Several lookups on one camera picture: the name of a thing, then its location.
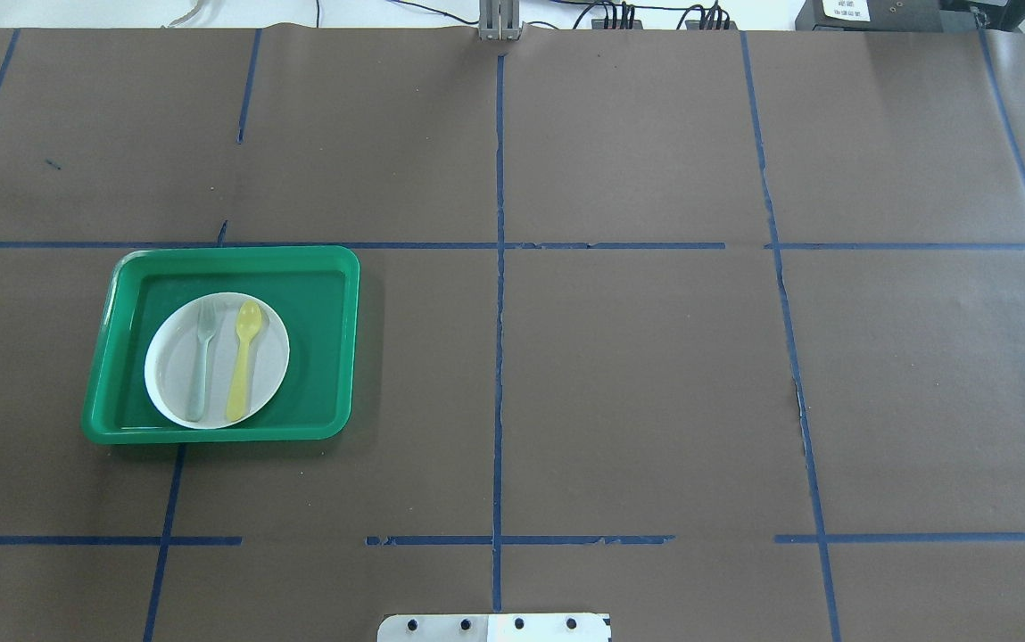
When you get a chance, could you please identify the yellow plastic spoon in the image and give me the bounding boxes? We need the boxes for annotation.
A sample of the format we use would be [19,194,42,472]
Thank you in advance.
[224,298,264,423]

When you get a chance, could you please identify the grey-green plastic fork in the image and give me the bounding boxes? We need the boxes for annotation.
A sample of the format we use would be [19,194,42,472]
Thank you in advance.
[186,297,219,423]

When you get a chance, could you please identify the black connector block left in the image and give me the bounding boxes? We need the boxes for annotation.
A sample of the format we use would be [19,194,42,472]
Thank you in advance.
[590,3,642,31]

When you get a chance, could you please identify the black connector block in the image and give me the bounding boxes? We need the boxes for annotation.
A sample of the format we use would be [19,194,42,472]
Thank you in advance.
[590,3,642,31]
[677,1,737,31]

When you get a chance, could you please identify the green plastic tray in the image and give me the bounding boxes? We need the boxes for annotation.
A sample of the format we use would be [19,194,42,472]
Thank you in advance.
[81,245,360,444]

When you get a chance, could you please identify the white round plate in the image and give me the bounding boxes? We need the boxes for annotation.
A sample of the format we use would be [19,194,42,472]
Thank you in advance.
[144,292,291,430]

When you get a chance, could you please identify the black connector block right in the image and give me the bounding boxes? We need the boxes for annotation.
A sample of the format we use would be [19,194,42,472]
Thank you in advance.
[677,1,737,31]

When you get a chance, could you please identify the black box with label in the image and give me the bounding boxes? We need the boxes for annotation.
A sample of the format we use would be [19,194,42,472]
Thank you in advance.
[794,1,943,33]

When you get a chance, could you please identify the aluminium frame post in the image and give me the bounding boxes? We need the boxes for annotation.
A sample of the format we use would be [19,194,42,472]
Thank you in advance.
[478,0,524,42]

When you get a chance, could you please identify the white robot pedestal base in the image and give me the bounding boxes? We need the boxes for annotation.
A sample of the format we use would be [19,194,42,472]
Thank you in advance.
[376,613,613,641]

